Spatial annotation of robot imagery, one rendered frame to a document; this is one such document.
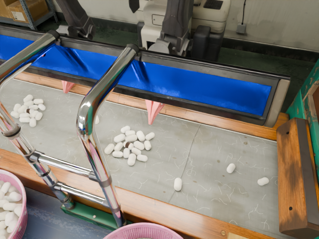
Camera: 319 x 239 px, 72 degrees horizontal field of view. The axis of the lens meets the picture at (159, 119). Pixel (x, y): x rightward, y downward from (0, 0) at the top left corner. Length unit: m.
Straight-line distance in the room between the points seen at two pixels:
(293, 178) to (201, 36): 0.86
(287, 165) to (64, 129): 0.66
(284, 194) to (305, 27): 2.22
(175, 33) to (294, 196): 0.48
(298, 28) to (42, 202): 2.51
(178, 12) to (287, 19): 2.07
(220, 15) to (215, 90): 1.02
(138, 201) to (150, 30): 0.82
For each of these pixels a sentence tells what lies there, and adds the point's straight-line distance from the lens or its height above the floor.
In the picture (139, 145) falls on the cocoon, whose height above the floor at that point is 0.76.
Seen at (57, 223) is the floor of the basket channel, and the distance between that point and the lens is 0.71.
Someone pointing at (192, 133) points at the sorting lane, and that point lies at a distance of 0.72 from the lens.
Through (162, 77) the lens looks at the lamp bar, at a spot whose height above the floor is 1.08.
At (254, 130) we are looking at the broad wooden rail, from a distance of 0.77.
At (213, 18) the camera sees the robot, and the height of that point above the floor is 0.78.
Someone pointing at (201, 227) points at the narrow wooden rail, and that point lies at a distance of 0.56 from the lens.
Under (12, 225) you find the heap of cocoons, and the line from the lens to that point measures 0.67.
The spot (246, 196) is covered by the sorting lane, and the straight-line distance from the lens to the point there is 0.65.
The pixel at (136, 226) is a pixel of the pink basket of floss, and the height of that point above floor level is 0.76.
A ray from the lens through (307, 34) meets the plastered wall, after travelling 2.71.
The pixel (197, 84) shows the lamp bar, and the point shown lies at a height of 1.08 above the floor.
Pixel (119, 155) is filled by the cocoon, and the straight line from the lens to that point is 0.66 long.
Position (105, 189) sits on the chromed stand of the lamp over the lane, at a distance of 0.40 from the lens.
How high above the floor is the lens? 1.30
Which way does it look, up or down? 48 degrees down
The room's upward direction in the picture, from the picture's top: straight up
